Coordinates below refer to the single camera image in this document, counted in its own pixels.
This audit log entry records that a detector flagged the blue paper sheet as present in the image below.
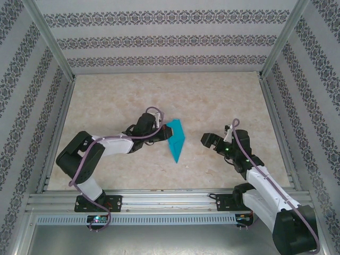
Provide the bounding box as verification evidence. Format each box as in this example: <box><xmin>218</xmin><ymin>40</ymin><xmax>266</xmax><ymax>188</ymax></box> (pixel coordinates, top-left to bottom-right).
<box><xmin>166</xmin><ymin>118</ymin><xmax>186</xmax><ymax>164</ymax></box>

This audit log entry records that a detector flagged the grey metal sheet panel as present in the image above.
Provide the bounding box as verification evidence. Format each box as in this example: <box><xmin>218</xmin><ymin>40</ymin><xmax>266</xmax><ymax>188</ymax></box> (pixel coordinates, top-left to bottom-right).
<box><xmin>15</xmin><ymin>211</ymin><xmax>277</xmax><ymax>255</ymax></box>

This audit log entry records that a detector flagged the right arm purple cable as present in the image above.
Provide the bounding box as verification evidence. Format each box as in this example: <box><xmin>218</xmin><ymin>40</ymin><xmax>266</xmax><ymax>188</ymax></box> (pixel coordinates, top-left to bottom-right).
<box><xmin>231</xmin><ymin>118</ymin><xmax>321</xmax><ymax>254</ymax></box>

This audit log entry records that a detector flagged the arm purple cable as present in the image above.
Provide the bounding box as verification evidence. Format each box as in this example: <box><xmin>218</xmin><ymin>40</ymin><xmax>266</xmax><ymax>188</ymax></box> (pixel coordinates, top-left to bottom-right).
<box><xmin>68</xmin><ymin>106</ymin><xmax>165</xmax><ymax>232</ymax></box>
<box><xmin>231</xmin><ymin>118</ymin><xmax>321</xmax><ymax>254</ymax></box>

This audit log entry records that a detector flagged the aluminium side rail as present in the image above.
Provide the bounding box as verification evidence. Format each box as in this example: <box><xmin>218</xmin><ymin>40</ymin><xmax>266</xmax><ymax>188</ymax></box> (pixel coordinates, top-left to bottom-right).
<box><xmin>259</xmin><ymin>76</ymin><xmax>303</xmax><ymax>192</ymax></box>
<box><xmin>36</xmin><ymin>78</ymin><xmax>78</xmax><ymax>193</ymax></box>

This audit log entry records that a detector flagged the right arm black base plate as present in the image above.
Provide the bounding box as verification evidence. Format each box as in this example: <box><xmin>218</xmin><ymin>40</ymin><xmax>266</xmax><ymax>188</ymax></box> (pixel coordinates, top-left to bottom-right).
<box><xmin>216</xmin><ymin>193</ymin><xmax>256</xmax><ymax>213</ymax></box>

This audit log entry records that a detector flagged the wide grooved aluminium rail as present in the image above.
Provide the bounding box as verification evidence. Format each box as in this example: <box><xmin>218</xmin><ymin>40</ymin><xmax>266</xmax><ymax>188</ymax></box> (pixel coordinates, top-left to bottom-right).
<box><xmin>25</xmin><ymin>188</ymin><xmax>316</xmax><ymax>213</ymax></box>

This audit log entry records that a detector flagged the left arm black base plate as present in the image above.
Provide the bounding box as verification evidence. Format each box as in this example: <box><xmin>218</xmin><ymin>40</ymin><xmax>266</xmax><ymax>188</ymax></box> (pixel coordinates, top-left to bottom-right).
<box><xmin>75</xmin><ymin>194</ymin><xmax>123</xmax><ymax>213</ymax></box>

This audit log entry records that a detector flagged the grey slotted cable duct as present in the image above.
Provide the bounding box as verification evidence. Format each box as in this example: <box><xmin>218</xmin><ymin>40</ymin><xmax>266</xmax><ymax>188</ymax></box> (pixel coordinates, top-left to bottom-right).
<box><xmin>36</xmin><ymin>214</ymin><xmax>254</xmax><ymax>226</ymax></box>

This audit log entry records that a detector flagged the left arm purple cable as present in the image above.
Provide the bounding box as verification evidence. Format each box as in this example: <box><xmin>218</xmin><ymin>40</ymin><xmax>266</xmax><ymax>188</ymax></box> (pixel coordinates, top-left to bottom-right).
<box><xmin>68</xmin><ymin>106</ymin><xmax>165</xmax><ymax>232</ymax></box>

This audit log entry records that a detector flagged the aluminium frame post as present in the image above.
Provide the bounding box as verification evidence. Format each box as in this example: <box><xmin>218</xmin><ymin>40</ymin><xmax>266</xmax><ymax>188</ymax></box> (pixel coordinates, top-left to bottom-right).
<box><xmin>257</xmin><ymin>0</ymin><xmax>311</xmax><ymax>80</ymax></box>
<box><xmin>22</xmin><ymin>0</ymin><xmax>78</xmax><ymax>80</ymax></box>

